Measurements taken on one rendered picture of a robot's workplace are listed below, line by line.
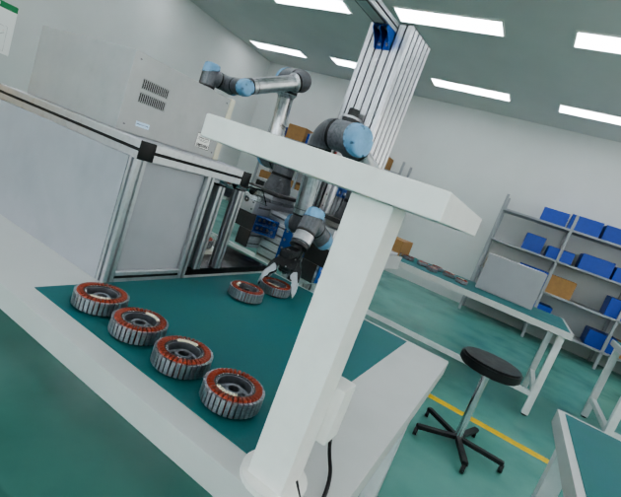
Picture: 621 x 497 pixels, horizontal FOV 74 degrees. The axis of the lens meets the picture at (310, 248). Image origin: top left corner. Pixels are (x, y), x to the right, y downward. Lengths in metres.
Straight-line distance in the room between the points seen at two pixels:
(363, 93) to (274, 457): 1.94
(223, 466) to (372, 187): 0.44
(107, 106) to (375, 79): 1.43
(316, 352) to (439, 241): 7.44
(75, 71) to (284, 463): 1.14
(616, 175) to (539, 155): 1.12
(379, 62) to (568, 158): 5.98
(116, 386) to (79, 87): 0.85
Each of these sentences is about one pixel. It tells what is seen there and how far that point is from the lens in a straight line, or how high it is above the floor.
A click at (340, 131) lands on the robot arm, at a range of 1.56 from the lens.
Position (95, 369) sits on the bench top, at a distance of 0.83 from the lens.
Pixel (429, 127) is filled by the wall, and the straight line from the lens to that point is 8.32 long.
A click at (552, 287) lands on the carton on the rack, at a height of 0.88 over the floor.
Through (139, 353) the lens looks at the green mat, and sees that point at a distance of 0.87.
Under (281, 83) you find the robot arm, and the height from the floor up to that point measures 1.54.
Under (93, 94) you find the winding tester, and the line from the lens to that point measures 1.30.
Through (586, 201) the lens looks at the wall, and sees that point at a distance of 7.91.
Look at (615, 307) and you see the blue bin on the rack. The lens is 7.39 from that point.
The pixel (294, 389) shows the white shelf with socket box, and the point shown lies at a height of 0.90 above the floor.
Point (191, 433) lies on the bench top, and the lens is 0.71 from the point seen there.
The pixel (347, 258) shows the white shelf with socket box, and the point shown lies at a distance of 0.52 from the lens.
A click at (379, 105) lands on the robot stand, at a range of 2.23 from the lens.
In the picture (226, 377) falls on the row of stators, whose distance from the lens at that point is 0.80.
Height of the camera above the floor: 1.17
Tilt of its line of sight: 9 degrees down
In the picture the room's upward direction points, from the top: 20 degrees clockwise
